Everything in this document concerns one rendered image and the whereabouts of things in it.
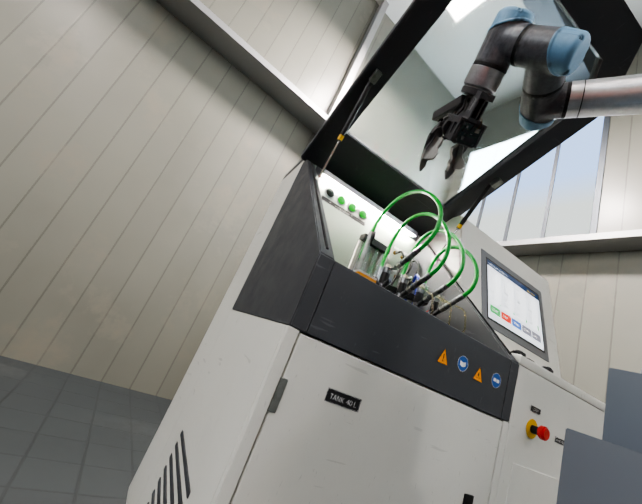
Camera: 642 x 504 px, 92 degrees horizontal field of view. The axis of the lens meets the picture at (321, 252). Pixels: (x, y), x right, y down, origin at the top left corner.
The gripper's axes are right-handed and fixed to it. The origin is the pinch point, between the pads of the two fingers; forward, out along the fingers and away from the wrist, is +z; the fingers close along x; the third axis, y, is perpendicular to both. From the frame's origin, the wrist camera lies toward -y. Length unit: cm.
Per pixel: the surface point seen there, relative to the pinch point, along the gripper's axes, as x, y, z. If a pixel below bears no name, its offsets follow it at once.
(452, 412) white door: 13, 38, 46
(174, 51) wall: -141, -247, 7
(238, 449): -37, 51, 45
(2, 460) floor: -110, 12, 139
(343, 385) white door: -18, 40, 39
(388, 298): -9.9, 26.3, 25.5
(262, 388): -35, 44, 38
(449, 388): 11, 35, 42
